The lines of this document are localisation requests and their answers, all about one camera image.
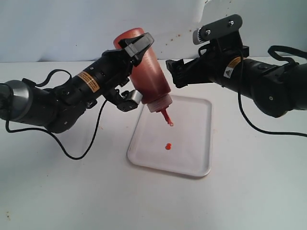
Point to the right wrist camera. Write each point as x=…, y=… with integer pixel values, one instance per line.
x=223, y=36

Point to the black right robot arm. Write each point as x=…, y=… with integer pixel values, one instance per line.
x=274, y=89

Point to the red sauce squeeze bottle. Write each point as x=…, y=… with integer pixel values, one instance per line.
x=149, y=79

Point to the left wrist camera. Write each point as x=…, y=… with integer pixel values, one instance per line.
x=124, y=101

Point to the white rectangular tray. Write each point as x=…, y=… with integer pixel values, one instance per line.
x=190, y=136

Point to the red sauce blob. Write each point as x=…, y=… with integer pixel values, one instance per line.
x=168, y=146

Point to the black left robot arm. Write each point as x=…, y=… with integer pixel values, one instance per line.
x=57, y=109

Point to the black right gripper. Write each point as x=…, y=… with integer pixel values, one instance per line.
x=208, y=68

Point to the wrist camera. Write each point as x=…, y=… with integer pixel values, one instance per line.
x=124, y=101
x=223, y=36

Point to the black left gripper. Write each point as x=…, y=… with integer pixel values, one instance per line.
x=114, y=66

